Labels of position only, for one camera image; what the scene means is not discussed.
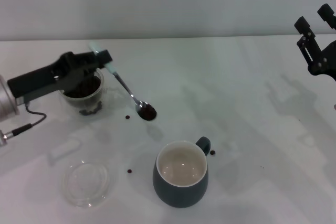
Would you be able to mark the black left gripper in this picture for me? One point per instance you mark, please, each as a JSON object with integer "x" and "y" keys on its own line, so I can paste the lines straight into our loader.
{"x": 39, "y": 82}

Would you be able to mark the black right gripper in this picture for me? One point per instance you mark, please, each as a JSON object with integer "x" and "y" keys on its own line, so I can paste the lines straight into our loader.
{"x": 325, "y": 61}

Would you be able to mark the small coffee bean heap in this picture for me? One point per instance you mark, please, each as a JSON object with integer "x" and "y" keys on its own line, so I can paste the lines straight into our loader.
{"x": 148, "y": 112}

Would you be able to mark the dark blue-grey ceramic mug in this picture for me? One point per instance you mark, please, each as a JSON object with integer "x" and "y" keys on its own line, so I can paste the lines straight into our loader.
{"x": 178, "y": 195}

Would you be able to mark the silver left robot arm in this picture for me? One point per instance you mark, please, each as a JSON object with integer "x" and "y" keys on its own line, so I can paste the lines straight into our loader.
{"x": 6, "y": 100}

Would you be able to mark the coffee bean pile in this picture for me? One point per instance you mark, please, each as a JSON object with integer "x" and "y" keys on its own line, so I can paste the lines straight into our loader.
{"x": 88, "y": 90}

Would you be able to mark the double-walled glass cup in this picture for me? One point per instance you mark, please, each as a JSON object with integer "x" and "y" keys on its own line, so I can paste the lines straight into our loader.
{"x": 90, "y": 104}

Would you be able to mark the clear glass saucer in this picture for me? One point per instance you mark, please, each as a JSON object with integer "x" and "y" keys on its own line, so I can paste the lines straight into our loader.
{"x": 86, "y": 182}

